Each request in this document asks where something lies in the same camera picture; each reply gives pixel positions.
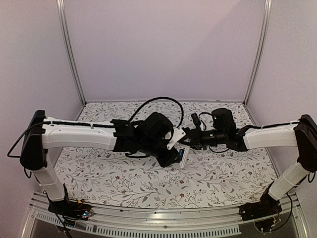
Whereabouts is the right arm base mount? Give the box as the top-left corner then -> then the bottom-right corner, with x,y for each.
239,198 -> 282,233

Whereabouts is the front aluminium rail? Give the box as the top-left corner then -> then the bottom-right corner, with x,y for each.
21,192 -> 310,238

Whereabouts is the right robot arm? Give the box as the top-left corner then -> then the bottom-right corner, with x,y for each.
180,108 -> 317,216

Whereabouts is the floral patterned table mat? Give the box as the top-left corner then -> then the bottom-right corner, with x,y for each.
48,101 -> 280,208

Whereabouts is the right aluminium frame post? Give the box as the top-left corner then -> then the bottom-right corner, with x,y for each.
243,0 -> 272,106

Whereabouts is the white remote control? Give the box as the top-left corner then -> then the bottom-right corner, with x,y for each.
178,145 -> 190,169

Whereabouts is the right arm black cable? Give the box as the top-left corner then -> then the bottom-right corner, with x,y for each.
198,112 -> 236,153

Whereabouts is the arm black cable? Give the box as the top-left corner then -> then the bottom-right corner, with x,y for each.
128,96 -> 184,129
198,112 -> 236,153

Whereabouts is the left aluminium frame post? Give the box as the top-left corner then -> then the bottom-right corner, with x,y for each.
56,0 -> 87,106

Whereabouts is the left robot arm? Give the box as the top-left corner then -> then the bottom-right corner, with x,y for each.
17,110 -> 185,215

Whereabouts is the aluminium frame post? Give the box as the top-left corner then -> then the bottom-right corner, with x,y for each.
243,0 -> 272,106
56,0 -> 87,106

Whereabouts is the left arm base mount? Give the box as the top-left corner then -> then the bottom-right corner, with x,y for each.
47,184 -> 94,221

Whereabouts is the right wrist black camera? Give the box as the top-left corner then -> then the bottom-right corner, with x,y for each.
191,113 -> 202,129

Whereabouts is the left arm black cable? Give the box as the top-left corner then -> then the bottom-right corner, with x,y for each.
128,96 -> 184,129

